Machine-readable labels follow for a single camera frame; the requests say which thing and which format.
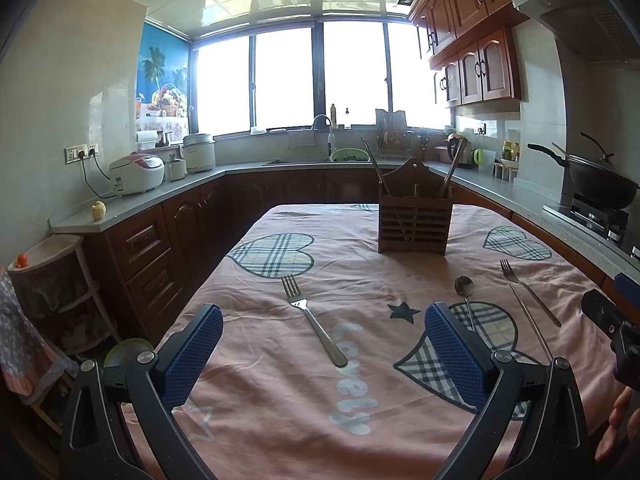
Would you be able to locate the dish rack with cutting boards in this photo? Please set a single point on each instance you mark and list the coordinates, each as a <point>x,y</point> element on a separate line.
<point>392,127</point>

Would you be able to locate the chrome kitchen faucet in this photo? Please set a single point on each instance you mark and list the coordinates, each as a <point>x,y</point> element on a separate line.
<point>322,120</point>

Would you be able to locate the green colander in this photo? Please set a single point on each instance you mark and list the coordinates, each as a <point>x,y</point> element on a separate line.
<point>347,155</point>

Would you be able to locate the metal fork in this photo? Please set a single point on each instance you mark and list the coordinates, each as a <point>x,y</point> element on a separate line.
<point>530,292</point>
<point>320,332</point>

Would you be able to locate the kitchen window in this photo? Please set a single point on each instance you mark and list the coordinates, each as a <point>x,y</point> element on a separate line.
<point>320,75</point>

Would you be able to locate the black wok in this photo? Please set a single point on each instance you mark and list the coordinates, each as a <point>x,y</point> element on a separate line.
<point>597,180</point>

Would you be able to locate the range hood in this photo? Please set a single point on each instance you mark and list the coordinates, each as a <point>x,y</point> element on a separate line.
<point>585,15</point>

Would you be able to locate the wall power outlet strip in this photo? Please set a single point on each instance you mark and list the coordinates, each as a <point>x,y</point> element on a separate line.
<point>81,152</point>

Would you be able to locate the paper towel roll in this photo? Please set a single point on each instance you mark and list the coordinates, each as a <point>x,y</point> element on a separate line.
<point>148,138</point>

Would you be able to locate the small wall outlet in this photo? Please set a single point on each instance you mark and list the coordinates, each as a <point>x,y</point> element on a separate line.
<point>479,128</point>

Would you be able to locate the person's right hand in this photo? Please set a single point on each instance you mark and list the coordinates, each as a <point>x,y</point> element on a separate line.
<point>622,425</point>

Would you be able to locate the tropical fruit wall poster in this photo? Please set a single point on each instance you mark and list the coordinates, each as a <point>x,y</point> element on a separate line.
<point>162,80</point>

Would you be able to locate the white plastic storage rack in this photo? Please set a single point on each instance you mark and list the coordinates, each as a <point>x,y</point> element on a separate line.
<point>60,270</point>

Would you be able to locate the wooden chopstick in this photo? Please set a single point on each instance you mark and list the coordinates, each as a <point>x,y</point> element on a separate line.
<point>372,160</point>
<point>460,157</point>
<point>451,170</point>

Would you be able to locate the red and white rice cooker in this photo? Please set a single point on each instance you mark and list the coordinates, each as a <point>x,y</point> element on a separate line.
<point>137,175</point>

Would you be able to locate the dark wooden lower cabinets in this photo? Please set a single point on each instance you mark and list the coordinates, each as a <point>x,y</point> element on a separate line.
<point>170,240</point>

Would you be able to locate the grey floral cloth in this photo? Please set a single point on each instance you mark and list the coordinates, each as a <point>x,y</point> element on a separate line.
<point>25,340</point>

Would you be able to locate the dark metal chopstick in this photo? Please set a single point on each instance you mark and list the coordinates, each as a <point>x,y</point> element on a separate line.
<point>530,322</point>

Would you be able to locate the wooden upper cabinets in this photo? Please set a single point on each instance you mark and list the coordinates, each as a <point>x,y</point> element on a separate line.
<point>475,35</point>

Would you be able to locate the gas stove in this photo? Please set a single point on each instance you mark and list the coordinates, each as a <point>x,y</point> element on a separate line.
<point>595,215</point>

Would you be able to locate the green and white pitcher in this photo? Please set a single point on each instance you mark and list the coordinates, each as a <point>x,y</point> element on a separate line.
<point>479,158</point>

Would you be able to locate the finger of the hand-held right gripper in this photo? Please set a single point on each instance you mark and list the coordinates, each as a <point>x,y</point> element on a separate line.
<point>629,285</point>
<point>605,312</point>

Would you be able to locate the condiment bottles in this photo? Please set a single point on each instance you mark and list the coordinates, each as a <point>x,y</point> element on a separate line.
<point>511,151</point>

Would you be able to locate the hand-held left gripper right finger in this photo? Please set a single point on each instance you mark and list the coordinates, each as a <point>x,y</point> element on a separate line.
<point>455,355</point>

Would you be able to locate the metal spoon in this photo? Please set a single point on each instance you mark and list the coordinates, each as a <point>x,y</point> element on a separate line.
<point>464,287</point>

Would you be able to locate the green rimmed basin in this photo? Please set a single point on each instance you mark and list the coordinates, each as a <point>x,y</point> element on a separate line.
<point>127,352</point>

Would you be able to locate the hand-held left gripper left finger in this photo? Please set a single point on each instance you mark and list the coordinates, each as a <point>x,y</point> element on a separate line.
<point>192,355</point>

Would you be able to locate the row of spice jars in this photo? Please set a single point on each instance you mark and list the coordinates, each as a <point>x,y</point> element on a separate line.
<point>505,171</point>

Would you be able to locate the kitchen sink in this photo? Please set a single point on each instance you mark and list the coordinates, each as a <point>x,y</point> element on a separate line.
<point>295,162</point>

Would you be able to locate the yellow apple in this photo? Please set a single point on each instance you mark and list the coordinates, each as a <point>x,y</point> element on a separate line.
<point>99,210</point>

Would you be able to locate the wooden utensil holder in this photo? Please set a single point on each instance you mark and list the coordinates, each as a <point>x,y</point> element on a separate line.
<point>415,230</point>

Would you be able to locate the electric kettle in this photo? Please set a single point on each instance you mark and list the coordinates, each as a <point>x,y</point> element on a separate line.
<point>456,152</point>

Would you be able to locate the tall white electric cooker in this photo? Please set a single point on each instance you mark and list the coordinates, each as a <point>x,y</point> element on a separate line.
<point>198,152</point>

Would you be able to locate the pink heart-print tablecloth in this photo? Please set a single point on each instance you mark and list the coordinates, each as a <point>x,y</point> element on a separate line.
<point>280,400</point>

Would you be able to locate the small orange fruit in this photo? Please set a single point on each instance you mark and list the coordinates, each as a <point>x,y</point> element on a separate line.
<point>22,260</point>

